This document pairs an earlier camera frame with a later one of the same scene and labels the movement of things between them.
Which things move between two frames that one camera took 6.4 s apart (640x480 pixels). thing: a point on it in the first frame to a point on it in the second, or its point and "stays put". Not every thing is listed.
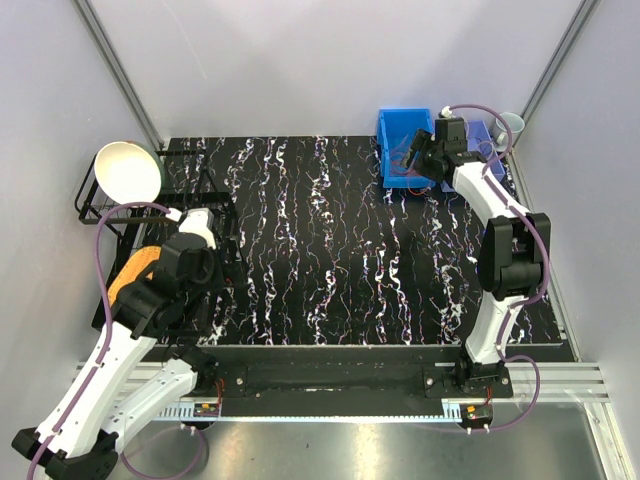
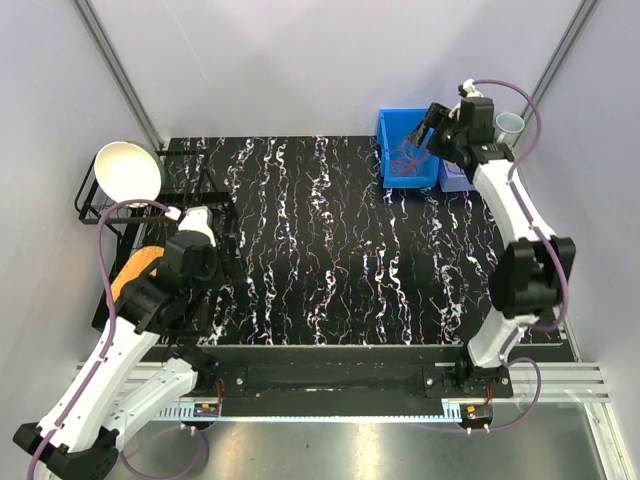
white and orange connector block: x=200 y=221 stays put
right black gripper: x=422 y=141 to x=435 y=119
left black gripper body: x=199 y=282 stays put
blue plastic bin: x=397 y=131 stays put
